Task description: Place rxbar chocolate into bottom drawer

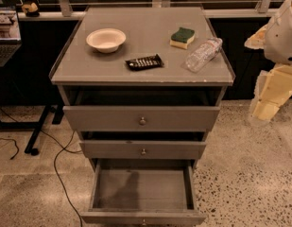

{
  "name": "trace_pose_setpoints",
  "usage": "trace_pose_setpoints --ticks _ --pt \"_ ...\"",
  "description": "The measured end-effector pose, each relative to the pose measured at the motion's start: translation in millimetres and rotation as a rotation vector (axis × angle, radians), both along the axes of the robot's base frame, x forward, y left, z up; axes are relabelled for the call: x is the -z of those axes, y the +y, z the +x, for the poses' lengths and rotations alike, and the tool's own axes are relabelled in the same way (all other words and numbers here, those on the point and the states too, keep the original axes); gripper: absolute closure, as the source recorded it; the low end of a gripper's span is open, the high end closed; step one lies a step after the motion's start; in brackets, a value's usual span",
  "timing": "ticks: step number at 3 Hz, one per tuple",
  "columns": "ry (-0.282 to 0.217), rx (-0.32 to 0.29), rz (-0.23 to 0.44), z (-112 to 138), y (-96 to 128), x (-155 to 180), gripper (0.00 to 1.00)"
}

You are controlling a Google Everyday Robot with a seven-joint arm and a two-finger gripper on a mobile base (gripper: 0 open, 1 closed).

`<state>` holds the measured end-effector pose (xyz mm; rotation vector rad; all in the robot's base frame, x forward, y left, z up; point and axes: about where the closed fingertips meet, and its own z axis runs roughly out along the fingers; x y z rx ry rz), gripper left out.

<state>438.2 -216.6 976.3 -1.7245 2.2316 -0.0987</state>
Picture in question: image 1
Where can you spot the grey middle drawer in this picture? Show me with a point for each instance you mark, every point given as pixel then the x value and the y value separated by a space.
pixel 143 145

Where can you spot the grey bottom drawer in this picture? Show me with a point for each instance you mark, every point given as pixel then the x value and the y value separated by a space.
pixel 143 192

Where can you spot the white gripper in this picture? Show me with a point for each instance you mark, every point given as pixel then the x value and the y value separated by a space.
pixel 282 40

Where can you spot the clear plastic water bottle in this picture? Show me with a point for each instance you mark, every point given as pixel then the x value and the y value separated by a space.
pixel 203 54

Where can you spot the green yellow sponge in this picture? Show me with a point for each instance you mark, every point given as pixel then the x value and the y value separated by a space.
pixel 182 38

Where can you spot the grey drawer cabinet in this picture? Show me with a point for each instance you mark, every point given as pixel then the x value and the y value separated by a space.
pixel 148 32

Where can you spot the black desk frame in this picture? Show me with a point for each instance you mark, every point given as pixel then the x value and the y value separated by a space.
pixel 34 126

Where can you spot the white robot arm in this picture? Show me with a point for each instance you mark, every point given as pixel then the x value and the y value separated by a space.
pixel 278 45

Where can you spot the grey drawer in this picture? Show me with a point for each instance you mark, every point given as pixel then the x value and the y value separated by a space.
pixel 143 192
pixel 141 109
pixel 143 145

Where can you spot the laptop computer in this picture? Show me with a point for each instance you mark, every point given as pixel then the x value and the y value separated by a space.
pixel 10 35

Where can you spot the white paper bowl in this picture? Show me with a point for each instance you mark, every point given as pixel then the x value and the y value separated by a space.
pixel 106 40

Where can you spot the small yellow black object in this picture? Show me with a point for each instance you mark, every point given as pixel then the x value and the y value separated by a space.
pixel 30 9

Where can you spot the grey top drawer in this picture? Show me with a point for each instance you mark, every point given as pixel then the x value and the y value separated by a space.
pixel 141 109

